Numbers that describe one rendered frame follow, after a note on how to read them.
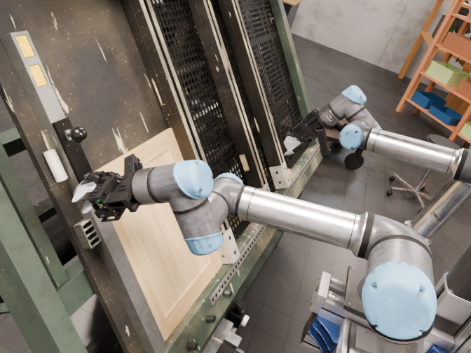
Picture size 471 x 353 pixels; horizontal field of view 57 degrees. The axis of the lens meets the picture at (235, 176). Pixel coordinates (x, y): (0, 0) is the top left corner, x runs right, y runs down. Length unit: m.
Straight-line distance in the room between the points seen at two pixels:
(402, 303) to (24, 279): 0.76
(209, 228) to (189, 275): 0.69
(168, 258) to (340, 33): 8.75
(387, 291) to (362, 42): 9.22
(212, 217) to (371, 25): 9.10
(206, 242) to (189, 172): 0.15
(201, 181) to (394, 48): 9.21
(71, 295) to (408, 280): 0.83
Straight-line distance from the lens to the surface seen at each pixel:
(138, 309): 1.31
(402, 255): 0.82
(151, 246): 1.38
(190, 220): 0.84
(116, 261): 1.24
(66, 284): 1.23
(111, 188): 0.93
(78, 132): 1.04
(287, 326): 2.86
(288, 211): 0.91
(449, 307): 1.33
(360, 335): 1.66
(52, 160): 1.15
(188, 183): 0.80
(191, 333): 1.50
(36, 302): 1.07
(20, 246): 1.05
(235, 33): 2.11
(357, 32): 9.85
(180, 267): 1.50
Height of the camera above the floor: 2.06
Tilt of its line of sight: 31 degrees down
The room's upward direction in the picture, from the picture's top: 19 degrees clockwise
